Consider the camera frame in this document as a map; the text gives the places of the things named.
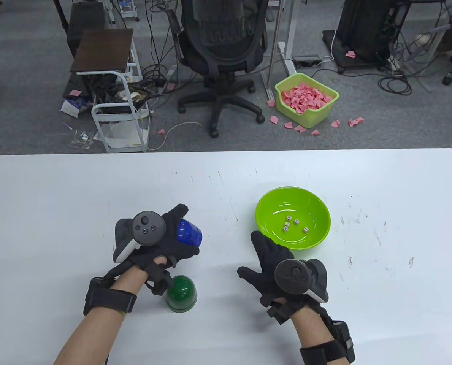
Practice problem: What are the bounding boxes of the black cable bundle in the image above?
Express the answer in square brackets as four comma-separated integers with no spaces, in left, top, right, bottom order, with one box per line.
[140,0,179,111]

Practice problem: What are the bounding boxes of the grey power box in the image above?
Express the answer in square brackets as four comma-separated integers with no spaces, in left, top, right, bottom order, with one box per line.
[292,55,322,68]

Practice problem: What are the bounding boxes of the dark side table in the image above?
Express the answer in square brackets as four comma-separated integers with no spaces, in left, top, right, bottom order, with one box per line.
[54,0,106,57]

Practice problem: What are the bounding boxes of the black wrist camera strap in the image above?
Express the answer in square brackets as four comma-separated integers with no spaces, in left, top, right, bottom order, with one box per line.
[83,277,138,317]
[299,320,357,365]

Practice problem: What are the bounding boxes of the brown top side table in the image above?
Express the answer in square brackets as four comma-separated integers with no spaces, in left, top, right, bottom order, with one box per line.
[70,29,143,82]

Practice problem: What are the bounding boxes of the person's right forearm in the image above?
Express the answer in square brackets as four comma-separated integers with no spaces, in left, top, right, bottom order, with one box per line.
[290,304,357,365]

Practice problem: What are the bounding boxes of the person's right hand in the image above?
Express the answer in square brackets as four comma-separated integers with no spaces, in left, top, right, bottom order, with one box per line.
[237,231,329,313]

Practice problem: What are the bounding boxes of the blue dome dice cup cover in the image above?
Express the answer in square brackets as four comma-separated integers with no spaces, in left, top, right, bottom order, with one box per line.
[177,219,203,247]

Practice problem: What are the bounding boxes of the person's left hand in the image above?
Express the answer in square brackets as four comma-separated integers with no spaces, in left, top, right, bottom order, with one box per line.
[113,204,201,271]

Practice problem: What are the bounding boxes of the black wheeled platform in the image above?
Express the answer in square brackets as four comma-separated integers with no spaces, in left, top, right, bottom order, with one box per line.
[322,30,393,75]

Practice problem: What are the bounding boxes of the lime green plastic bowl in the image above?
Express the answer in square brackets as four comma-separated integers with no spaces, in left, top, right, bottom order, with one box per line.
[255,186,331,251]

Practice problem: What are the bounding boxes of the white metal utility cart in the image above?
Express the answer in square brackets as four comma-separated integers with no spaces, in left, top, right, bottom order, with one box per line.
[92,71,152,153]

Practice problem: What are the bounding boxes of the pile of pink papers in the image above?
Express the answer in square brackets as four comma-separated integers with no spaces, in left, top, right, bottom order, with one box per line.
[281,82,335,114]

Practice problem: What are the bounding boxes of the person's left forearm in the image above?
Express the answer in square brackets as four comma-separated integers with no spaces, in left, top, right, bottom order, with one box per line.
[53,262,167,365]

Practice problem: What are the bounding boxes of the clear plastic bag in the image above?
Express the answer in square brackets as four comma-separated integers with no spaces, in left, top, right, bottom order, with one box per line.
[68,130,95,150]

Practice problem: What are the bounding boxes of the white blue cardboard box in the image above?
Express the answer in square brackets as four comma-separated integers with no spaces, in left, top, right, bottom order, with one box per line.
[60,97,92,118]

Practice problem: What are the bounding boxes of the black computer tower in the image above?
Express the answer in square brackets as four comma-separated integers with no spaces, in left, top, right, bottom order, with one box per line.
[336,0,393,64]

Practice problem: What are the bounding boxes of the coiled black cable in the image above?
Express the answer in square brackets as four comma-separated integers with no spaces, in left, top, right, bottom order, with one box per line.
[377,70,413,96]

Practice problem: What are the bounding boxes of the white cable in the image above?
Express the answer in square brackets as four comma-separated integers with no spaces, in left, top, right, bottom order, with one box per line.
[147,122,202,151]

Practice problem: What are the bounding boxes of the white desk frame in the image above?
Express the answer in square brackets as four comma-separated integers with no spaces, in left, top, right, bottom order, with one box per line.
[261,0,299,102]

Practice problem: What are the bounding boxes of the black round VR controller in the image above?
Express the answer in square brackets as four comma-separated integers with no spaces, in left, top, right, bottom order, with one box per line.
[274,259,329,303]
[113,210,167,263]

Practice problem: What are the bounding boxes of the light green plastic bin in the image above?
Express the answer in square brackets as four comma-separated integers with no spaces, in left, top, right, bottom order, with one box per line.
[274,73,339,129]

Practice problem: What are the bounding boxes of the grey chair base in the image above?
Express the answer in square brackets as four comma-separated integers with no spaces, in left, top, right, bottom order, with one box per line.
[401,23,452,92]

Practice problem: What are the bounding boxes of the green dome dice cup cover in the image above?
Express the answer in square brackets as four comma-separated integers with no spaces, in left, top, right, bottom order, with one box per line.
[165,276,198,313]

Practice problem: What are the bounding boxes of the scattered pink paper scraps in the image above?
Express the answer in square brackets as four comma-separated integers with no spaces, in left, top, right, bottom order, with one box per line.
[267,100,365,136]

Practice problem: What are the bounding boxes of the black mesh office chair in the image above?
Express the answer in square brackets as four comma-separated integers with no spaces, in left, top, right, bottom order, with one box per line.
[165,0,269,138]

